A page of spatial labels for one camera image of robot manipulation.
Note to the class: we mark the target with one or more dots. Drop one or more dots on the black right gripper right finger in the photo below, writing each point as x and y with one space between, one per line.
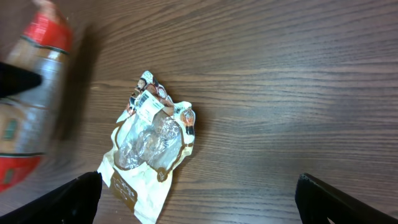
321 203

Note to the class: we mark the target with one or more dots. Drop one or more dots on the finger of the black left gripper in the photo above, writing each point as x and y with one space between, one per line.
15 80

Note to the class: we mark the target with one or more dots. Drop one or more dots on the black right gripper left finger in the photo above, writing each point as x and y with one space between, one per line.
73 202

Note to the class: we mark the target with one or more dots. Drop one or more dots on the red orange spaghetti pack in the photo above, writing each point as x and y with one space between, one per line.
28 118

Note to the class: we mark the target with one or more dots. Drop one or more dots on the beige bread snack bag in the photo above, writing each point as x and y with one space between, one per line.
151 138

